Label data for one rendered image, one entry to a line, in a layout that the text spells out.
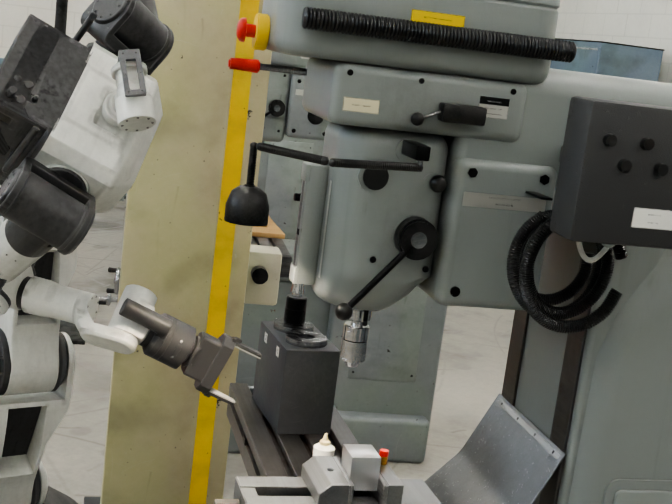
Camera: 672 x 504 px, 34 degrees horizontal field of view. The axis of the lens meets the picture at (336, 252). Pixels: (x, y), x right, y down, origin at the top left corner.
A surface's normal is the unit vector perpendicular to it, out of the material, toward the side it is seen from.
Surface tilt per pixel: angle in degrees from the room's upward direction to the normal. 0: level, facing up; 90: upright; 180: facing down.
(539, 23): 90
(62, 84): 57
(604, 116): 90
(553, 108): 90
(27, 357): 81
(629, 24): 90
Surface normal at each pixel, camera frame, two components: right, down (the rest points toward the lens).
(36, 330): 0.55, 0.30
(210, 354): 0.25, 0.20
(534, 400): -0.97, -0.07
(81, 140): 0.53, -0.33
